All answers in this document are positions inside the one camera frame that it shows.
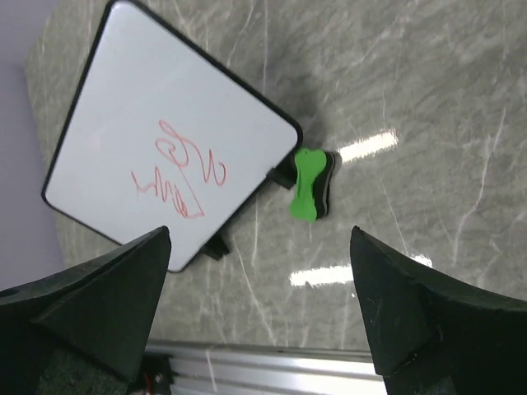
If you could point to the aluminium rail at table front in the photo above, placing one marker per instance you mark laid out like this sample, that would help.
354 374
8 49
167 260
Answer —
201 368

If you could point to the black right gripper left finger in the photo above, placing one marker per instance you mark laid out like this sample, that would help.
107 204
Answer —
84 330

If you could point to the green bone-shaped eraser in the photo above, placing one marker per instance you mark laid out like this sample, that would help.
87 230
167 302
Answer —
314 170

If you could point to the white board with black frame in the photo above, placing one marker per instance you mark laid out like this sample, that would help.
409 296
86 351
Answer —
160 133

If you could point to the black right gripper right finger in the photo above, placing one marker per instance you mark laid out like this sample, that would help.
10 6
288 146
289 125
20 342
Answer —
429 333

